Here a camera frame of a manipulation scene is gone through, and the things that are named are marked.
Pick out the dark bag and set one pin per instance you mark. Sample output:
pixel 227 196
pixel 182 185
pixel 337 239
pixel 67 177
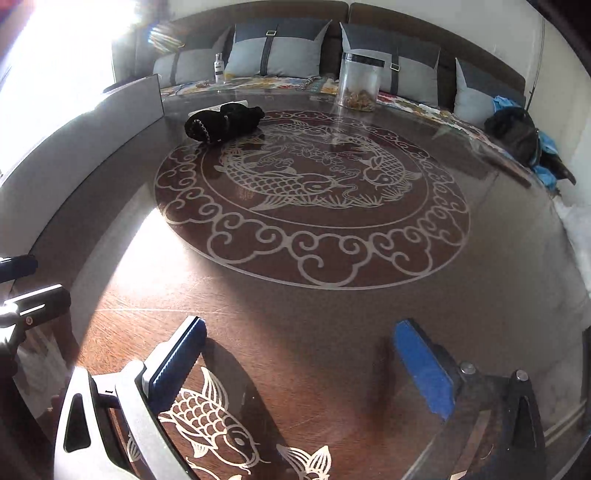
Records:
pixel 512 129

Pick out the small white box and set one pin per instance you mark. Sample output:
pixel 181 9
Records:
pixel 238 104

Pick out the long white storage box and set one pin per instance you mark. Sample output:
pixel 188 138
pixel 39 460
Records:
pixel 69 161

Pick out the blue cloth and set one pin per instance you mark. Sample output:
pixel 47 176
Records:
pixel 549 143

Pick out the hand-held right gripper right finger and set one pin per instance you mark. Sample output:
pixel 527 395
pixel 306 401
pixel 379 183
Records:
pixel 425 369

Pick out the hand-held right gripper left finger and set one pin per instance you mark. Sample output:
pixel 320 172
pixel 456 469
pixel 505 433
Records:
pixel 178 355

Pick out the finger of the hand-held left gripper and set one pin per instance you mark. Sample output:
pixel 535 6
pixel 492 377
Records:
pixel 39 304
pixel 18 268

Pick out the dark brown sofa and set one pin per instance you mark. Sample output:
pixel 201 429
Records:
pixel 378 14

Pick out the clear jar with black lid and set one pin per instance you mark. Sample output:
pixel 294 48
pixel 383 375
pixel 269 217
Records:
pixel 360 83

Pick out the floral sofa cover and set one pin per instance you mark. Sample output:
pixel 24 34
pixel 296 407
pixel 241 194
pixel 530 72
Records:
pixel 277 83

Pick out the clear spray bottle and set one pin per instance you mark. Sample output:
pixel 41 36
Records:
pixel 219 69

